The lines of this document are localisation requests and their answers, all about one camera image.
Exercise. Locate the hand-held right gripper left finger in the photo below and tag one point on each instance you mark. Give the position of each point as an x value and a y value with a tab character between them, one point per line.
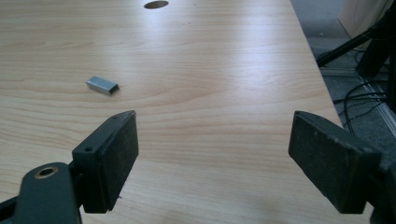
106	161

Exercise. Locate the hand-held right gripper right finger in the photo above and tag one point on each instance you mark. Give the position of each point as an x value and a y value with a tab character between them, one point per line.
330	165

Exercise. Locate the silver staple strip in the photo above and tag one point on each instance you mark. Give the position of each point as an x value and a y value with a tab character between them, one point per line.
101	84

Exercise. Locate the light wooden cabinet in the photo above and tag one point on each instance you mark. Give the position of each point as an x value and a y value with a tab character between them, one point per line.
358	15

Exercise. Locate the metal floor rail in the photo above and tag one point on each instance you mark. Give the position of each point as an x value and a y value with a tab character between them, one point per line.
384	115

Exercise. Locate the dark round table grommet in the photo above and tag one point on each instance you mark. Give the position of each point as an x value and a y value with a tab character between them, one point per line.
156	4

